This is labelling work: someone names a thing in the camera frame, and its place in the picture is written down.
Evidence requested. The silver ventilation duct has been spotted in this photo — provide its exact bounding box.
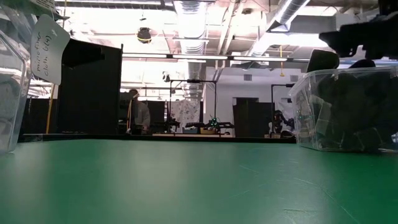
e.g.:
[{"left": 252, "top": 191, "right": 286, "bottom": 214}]
[
  {"left": 172, "top": 0, "right": 208, "bottom": 80},
  {"left": 266, "top": 0, "right": 312, "bottom": 32}
]

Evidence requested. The black background partition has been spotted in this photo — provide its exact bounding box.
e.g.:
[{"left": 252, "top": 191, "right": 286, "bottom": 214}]
[{"left": 20, "top": 98, "right": 58, "bottom": 134}]

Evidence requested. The black ceiling dome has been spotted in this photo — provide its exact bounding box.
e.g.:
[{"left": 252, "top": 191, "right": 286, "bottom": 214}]
[{"left": 137, "top": 27, "right": 152, "bottom": 44}]

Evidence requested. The white patterned hanging cloth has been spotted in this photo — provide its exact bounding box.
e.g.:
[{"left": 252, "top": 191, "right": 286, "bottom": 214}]
[{"left": 170, "top": 98, "right": 201, "bottom": 125}]

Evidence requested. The background robot with green light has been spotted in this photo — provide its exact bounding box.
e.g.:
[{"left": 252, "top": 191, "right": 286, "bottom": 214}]
[{"left": 185, "top": 116, "right": 236, "bottom": 135}]

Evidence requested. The dark gray fuzzy towel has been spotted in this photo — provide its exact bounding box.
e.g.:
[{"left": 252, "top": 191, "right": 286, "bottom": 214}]
[{"left": 306, "top": 49, "right": 341, "bottom": 73}]

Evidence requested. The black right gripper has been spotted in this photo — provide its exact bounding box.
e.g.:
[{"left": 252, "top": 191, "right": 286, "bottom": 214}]
[{"left": 318, "top": 12, "right": 398, "bottom": 60}]

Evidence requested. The black metal stand frame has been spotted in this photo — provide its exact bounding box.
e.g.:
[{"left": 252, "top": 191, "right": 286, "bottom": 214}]
[
  {"left": 270, "top": 83, "right": 296, "bottom": 134},
  {"left": 169, "top": 78, "right": 218, "bottom": 125}
]

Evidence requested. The white handwritten label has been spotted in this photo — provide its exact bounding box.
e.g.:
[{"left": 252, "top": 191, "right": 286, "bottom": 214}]
[{"left": 30, "top": 14, "right": 71, "bottom": 86}]

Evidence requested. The clear plastic bin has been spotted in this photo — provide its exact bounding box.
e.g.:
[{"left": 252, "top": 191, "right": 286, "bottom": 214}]
[
  {"left": 0, "top": 0, "right": 71, "bottom": 156},
  {"left": 288, "top": 65, "right": 398, "bottom": 154}
]

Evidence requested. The black partition panel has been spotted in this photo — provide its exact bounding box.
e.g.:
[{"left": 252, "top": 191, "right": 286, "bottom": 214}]
[{"left": 57, "top": 37, "right": 124, "bottom": 135}]

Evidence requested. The horizontal metal bar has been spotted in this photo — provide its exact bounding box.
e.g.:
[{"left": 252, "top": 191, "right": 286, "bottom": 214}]
[{"left": 121, "top": 52, "right": 312, "bottom": 65}]

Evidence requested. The person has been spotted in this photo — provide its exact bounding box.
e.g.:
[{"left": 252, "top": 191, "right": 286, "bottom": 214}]
[{"left": 126, "top": 88, "right": 152, "bottom": 135}]

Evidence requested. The yellow hanging cord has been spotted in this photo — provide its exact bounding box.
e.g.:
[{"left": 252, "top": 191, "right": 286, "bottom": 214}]
[{"left": 279, "top": 46, "right": 285, "bottom": 77}]

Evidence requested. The dark gray white-lined towel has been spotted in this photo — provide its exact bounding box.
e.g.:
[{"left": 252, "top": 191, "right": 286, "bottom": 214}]
[{"left": 306, "top": 94, "right": 333, "bottom": 138}]

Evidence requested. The dark gray waffle towel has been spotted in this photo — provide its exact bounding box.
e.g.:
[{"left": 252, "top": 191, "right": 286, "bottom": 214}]
[{"left": 349, "top": 58, "right": 377, "bottom": 69}]

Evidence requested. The black cabinet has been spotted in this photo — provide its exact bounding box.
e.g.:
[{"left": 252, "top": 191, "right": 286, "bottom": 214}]
[{"left": 232, "top": 96, "right": 277, "bottom": 138}]

